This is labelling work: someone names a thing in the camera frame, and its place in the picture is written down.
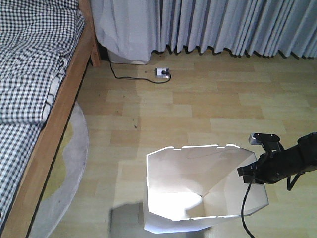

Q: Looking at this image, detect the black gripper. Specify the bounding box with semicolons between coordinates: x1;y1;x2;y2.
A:
237;151;290;184

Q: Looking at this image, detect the white plastic trash bin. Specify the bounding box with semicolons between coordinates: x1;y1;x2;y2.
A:
143;144;269;234

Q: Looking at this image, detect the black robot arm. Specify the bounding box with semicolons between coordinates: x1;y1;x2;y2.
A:
237;132;317;191

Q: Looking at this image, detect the grey pleated curtain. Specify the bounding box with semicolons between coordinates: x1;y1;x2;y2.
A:
148;0;317;58

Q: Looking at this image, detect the grey floor socket box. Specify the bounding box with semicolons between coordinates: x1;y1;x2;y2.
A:
155;67;170;78

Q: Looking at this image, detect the white sheer curtain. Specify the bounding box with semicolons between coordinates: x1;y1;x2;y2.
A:
91;0;160;65

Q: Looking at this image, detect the grey round rug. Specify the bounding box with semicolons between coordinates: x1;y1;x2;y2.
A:
29;103;89;238

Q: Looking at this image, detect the black white checkered bedding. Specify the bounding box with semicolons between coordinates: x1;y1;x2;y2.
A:
0;0;85;219

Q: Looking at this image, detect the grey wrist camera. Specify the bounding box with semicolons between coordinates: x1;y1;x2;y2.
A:
248;133;282;151

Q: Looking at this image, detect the black power cord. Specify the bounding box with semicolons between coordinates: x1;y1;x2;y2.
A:
108;59;171;84

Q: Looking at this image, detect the wooden bed frame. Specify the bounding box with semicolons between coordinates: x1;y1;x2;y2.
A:
0;0;101;238

